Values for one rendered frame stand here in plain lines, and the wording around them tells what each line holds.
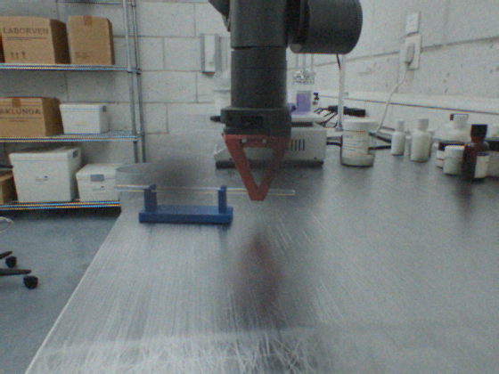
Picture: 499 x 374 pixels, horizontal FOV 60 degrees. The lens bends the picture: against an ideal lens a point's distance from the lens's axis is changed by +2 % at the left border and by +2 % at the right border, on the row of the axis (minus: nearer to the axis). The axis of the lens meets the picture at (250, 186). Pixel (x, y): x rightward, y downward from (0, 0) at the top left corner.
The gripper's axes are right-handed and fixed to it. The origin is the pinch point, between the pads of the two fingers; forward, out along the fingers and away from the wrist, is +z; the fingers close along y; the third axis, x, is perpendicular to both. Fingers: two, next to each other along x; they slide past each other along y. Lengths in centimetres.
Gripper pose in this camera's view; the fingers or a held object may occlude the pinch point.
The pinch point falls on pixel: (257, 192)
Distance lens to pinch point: 45.6
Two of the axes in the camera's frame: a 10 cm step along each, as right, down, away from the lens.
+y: 0.8, -2.4, 9.7
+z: -0.1, 9.7, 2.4
